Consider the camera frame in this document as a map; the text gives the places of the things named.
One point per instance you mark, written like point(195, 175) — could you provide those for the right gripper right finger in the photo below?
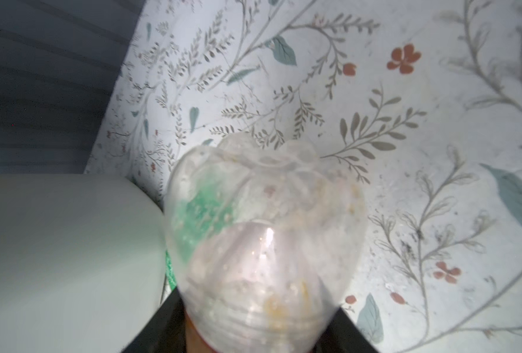
point(342, 336)

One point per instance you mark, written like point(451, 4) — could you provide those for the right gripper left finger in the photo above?
point(165, 331)

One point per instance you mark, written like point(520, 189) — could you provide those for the orange label clear bottle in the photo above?
point(263, 243)

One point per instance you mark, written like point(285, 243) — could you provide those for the white plastic waste bin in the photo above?
point(82, 262)

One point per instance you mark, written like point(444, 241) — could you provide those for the green plastic bottle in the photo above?
point(171, 280)

